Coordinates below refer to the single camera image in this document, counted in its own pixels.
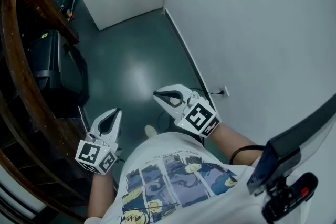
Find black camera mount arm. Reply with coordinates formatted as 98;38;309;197
261;172;319;222

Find black power cable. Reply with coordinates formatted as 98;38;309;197
190;87;224;95

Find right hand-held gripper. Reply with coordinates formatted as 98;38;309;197
153;83;221;138

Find black screen cable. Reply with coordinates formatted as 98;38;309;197
229;144;266;165

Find person's pale shoe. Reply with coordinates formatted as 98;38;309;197
144;125;158;138

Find person's right forearm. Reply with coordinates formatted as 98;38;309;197
209;122;261;166

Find thin black floor cable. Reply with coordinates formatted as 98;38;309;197
156;109;175;136

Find person's white printed shirt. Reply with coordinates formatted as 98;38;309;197
101;131;271;224

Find curved wooden stair railing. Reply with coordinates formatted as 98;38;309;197
0;0;119;224

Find black bag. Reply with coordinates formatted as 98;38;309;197
28;29;89;111

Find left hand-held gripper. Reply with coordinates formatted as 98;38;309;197
75;109;123;175

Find black chest-mounted screen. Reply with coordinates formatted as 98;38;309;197
246;136;303;196

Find person's left forearm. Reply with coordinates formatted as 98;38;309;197
88;172;119;218

